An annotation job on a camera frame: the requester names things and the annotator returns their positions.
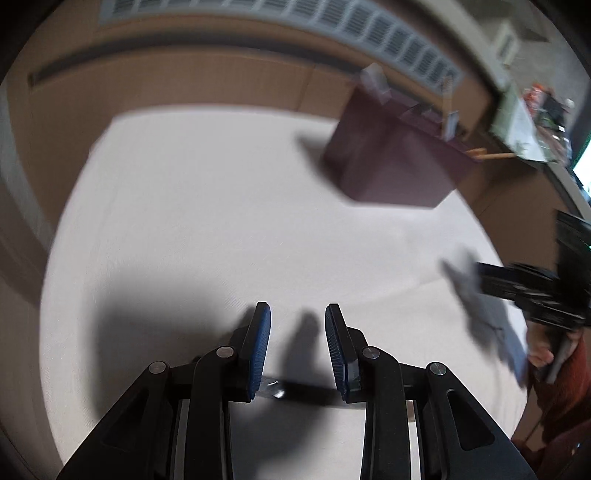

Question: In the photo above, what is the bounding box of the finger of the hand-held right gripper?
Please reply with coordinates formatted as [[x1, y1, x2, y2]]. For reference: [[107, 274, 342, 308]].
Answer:
[[475, 261, 561, 302]]

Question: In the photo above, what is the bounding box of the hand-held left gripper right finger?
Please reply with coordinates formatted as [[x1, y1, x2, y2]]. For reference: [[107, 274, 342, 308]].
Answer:
[[324, 303, 536, 480]]

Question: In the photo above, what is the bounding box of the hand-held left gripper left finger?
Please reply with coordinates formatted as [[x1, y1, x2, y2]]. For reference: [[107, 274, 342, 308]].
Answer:
[[58, 301, 273, 480]]

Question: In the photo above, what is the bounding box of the black handled metal utensil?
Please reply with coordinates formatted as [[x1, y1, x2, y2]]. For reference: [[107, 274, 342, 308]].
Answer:
[[259, 376, 345, 408]]

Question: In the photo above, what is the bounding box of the maroon organizer box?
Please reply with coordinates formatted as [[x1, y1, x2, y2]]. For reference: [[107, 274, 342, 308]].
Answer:
[[322, 83, 483, 209]]

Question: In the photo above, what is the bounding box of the person's right hand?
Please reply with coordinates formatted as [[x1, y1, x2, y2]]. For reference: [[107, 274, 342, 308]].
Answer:
[[526, 322, 557, 370]]

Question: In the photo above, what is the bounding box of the window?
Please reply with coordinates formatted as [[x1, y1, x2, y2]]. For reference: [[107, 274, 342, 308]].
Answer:
[[573, 134, 591, 188]]

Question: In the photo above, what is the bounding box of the clear plastic piece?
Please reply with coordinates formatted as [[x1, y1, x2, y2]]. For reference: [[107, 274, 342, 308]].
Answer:
[[360, 62, 393, 104]]

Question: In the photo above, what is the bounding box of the grey vent grille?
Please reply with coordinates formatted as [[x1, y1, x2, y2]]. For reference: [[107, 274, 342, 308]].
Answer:
[[99, 0, 464, 89]]

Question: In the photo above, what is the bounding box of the wooden utensil handle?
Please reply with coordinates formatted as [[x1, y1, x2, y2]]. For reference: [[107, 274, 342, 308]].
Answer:
[[465, 147, 514, 163]]

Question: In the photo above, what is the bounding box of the grey wall ledge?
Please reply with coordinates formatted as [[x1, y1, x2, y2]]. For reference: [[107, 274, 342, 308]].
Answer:
[[434, 0, 591, 208]]

